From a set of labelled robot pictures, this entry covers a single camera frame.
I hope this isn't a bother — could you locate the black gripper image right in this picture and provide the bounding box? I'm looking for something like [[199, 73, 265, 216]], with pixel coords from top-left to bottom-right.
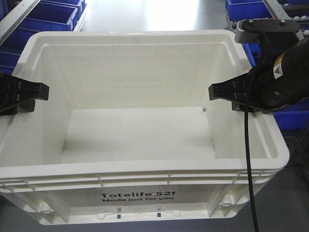
[[208, 38, 309, 112]]

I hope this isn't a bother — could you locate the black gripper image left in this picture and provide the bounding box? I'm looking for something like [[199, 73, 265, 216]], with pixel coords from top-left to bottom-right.
[[0, 72, 49, 115]]

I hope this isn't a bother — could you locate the white plastic tote bin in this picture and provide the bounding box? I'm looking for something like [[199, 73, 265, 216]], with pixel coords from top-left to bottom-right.
[[0, 29, 290, 226]]

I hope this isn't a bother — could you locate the black cable image right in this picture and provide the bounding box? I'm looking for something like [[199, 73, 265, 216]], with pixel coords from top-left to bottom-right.
[[244, 71, 260, 232]]

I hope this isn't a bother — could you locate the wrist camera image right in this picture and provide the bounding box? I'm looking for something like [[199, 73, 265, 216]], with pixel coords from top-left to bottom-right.
[[235, 19, 300, 50]]

